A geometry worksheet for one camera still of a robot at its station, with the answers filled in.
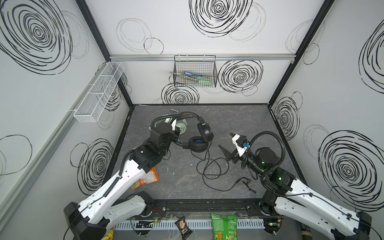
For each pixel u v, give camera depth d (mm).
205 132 666
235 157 578
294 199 483
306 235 654
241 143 525
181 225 680
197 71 889
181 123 991
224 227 655
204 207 745
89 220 372
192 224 705
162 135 484
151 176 822
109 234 649
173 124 577
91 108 871
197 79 863
